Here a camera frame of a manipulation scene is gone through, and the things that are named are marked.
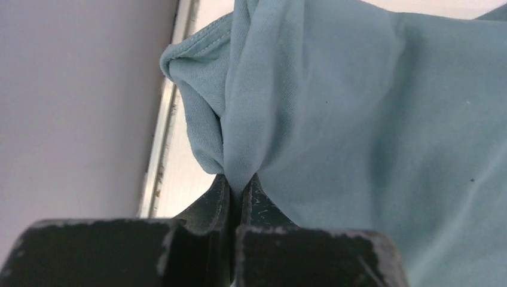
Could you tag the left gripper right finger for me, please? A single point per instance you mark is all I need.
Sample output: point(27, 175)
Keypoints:
point(270, 250)

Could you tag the grey-blue t shirt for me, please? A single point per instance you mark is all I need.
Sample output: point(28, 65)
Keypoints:
point(353, 116)

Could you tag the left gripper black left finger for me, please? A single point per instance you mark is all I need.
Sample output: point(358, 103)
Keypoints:
point(190, 249)

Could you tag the aluminium frame rail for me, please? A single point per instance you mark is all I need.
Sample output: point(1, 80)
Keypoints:
point(153, 183)

